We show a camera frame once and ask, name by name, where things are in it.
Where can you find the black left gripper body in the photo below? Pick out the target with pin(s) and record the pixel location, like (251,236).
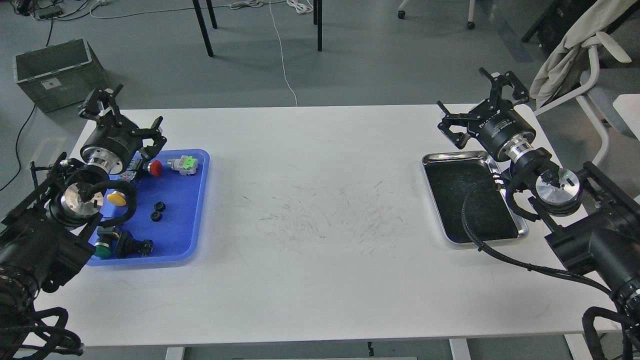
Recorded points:
(112,147)

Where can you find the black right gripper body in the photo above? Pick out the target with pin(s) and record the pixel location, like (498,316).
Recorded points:
(496,131)

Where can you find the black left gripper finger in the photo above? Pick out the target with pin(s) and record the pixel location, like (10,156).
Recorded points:
(154,133)
(100,106)

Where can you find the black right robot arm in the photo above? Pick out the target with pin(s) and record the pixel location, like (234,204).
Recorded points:
(593,223)

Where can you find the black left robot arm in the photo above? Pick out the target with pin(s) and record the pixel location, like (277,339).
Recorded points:
(45,242)

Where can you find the blue plastic tray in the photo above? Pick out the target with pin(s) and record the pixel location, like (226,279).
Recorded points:
(175,237)

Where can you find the silver metal tray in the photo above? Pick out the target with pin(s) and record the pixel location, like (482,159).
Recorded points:
(465,190)

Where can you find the beige cloth on chair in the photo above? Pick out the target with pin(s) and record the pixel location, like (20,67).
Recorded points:
(555,69)

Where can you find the grey green connector module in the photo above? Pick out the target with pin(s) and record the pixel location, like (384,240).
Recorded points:
(185,165)

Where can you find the grey plastic crate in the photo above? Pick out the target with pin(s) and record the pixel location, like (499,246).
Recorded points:
(59,75)

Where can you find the white office chair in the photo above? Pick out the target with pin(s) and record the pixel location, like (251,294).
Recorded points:
(607,96)

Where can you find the black table leg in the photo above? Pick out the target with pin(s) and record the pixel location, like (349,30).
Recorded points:
(318,22)
(202,28)

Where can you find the red push button switch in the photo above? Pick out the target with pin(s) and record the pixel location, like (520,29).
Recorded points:
(142,168)

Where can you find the yellow push button switch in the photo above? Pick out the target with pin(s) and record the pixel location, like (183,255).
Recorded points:
(118,197)

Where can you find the green push button switch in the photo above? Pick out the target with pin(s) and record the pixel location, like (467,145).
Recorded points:
(107,238)

